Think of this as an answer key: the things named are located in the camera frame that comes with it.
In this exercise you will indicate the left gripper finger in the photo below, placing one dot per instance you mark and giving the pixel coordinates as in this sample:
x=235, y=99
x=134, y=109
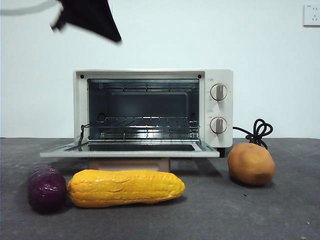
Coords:
x=80, y=17
x=102, y=12

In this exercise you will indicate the white Toshiba toaster oven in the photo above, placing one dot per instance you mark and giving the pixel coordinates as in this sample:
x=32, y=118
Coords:
x=225, y=141

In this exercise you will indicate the glass oven door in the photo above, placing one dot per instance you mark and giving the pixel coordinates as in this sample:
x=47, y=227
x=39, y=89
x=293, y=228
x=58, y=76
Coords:
x=62, y=152

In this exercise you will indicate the purple eggplant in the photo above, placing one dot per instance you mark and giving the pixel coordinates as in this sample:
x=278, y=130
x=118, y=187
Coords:
x=47, y=192

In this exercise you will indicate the beige oven knob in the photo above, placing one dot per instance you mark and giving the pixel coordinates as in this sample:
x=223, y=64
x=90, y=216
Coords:
x=218, y=92
x=218, y=125

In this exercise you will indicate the brown potato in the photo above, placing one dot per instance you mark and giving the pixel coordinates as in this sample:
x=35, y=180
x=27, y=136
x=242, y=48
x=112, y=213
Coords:
x=250, y=165

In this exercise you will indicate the yellow corn cob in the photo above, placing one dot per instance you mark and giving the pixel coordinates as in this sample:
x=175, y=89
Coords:
x=125, y=188

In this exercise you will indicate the white wall socket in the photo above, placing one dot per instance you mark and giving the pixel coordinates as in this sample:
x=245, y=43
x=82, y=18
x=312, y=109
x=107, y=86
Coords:
x=312, y=21

